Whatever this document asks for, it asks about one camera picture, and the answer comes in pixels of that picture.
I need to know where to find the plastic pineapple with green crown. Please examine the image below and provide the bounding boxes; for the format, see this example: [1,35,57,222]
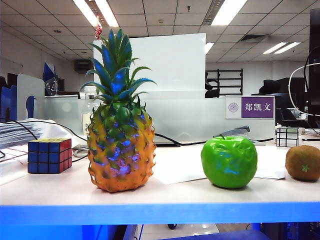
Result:
[79,28,157,193]

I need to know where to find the green plastic apple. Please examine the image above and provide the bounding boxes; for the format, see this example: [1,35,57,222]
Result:
[200,133,258,190]

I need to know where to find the frosted glass desk partition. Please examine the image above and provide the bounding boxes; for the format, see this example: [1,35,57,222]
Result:
[44,91,276,143]

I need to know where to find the white monitor back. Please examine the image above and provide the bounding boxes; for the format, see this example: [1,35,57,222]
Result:
[93,32,207,92]

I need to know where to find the clear drink bottle white cap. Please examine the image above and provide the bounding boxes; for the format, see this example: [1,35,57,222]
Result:
[81,85,100,137]

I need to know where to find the grey stapler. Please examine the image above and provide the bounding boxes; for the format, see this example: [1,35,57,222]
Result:
[212,125,266,146]

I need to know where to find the black shelf rack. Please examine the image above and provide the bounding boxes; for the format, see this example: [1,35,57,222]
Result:
[205,68,244,96]

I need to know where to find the fluorescent ceiling light panel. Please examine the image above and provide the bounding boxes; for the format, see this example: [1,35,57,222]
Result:
[205,41,216,55]
[262,41,302,55]
[73,0,101,27]
[211,0,248,26]
[94,0,119,28]

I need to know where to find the purple and white name plate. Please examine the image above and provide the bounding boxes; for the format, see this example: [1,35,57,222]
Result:
[224,96,275,120]

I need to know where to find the red hanging ornament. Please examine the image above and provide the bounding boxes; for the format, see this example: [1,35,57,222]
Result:
[94,16,104,39]

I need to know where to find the blue triangular board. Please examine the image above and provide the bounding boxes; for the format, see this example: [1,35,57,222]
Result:
[43,61,60,96]

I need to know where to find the colourful Rubik's cube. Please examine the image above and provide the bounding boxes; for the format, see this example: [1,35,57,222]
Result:
[27,138,73,174]

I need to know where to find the black bags on desk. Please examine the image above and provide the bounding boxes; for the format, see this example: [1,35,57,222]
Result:
[258,77,306,96]

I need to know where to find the dark ceiling air vent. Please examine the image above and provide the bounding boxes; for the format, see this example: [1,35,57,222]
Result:
[239,34,271,43]

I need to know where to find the silver mirror cube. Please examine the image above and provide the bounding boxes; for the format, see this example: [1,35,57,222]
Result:
[275,126,300,148]

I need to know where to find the black background desk monitor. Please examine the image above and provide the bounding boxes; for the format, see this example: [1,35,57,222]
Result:
[274,92,309,126]

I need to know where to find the frosted translucent file holder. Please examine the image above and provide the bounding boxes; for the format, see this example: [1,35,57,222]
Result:
[16,73,46,121]

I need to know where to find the stack of printed papers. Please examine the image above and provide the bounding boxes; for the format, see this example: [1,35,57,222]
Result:
[0,120,42,150]

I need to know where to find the brown plastic kiwi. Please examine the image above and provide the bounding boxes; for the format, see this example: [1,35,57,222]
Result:
[285,144,320,182]

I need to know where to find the blue file holder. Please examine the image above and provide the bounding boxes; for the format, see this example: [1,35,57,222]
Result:
[0,84,36,122]

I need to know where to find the tall black monitor edge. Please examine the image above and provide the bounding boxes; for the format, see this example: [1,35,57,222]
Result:
[307,8,320,129]

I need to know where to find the thick black cable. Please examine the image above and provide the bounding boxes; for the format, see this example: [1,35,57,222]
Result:
[154,132,274,146]

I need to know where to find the grey power strip cable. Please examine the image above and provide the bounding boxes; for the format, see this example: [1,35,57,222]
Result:
[72,144,89,158]

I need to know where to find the black wall-mounted box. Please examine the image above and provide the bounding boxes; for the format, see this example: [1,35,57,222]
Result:
[74,59,94,74]

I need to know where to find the white looped cable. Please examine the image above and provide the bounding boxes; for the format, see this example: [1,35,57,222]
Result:
[288,62,320,117]

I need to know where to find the thin black cable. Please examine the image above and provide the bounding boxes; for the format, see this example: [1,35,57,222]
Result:
[0,119,88,163]

